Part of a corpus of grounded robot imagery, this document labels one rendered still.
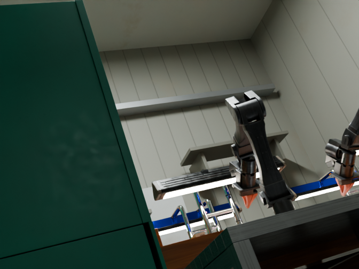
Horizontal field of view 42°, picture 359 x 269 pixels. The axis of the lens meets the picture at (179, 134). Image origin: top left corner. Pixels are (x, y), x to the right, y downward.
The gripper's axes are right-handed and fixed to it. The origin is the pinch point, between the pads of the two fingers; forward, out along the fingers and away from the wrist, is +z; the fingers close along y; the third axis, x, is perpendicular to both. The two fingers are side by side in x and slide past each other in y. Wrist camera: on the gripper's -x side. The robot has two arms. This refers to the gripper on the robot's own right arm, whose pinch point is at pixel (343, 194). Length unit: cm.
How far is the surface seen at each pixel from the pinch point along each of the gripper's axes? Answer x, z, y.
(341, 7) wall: -200, -45, -168
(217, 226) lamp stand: -46, 34, 34
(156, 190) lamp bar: -27, -5, 73
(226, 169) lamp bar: -29.7, -6.1, 39.6
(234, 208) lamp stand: -30.1, 15.3, 34.4
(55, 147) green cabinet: -13, -37, 113
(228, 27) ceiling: -328, -12, -128
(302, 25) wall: -251, -22, -168
